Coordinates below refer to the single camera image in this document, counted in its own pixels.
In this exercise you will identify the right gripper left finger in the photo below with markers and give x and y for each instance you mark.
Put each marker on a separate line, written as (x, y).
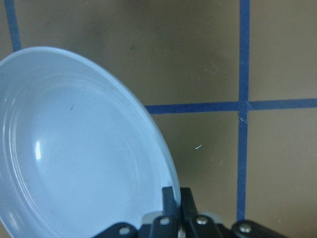
(166, 225)

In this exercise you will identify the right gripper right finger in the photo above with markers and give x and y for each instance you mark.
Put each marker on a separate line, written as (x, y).
(195, 224)

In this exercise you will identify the blue plate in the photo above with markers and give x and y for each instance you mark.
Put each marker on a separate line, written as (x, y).
(78, 151)

